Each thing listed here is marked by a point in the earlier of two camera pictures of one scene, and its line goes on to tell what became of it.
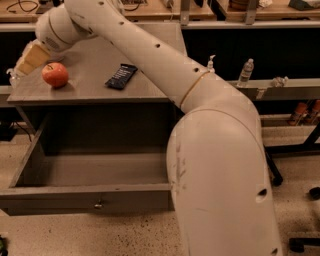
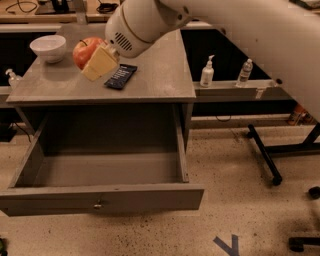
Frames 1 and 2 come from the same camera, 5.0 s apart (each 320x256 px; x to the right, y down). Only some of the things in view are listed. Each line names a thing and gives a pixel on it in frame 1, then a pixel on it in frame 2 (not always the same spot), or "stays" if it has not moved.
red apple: x=55 y=74 to x=85 y=48
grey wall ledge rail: x=294 y=90 stays
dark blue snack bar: x=122 y=76 stays
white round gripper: x=44 y=37 to x=124 y=32
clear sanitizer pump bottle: x=15 y=78 stays
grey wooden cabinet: x=98 y=97 stays
